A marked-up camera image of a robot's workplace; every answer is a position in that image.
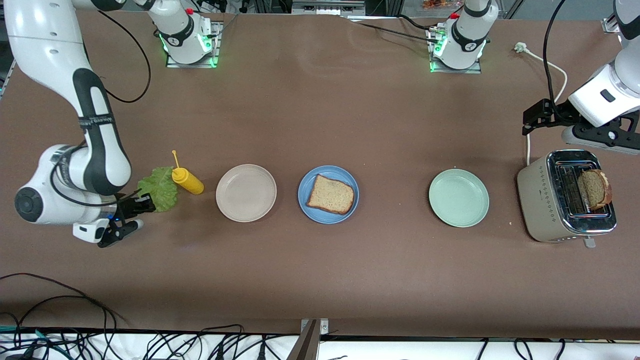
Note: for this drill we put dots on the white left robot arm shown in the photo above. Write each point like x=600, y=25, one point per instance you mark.
x=607, y=90

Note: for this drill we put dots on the aluminium profile with bracket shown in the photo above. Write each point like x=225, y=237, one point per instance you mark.
x=307, y=345

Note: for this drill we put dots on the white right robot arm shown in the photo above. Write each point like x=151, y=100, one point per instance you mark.
x=50, y=50

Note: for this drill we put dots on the beige chrome toaster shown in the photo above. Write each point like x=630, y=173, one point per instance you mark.
x=537, y=200

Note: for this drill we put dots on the blue plate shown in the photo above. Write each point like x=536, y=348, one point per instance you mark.
x=327, y=219

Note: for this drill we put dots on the beige plate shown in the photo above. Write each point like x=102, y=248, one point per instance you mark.
x=246, y=193

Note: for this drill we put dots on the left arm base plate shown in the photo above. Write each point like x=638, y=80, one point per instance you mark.
x=475, y=70

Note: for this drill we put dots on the aluminium table frame rail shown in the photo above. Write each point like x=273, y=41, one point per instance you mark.
x=7, y=80

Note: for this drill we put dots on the brown bread slice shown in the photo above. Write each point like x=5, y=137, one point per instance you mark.
x=331, y=195
x=595, y=190

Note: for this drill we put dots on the orange snack packet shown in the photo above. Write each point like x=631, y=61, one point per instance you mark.
x=435, y=4

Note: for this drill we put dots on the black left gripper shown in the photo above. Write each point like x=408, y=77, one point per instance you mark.
x=558, y=113

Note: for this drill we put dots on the yellow mustard squeeze bottle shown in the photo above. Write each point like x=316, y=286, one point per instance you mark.
x=189, y=182

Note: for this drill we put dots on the mint green plate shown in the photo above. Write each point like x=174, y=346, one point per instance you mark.
x=459, y=198

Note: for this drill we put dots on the grey metal box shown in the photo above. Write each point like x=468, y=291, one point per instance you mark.
x=327, y=7

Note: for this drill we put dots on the green lettuce leaf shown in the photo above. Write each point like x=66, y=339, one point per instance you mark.
x=161, y=187

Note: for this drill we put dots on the small metal corner bracket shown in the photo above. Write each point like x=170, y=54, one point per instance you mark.
x=610, y=25

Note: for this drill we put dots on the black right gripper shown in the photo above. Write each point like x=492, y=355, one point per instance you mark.
x=124, y=207

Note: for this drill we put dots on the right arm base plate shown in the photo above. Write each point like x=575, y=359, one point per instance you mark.
x=216, y=45

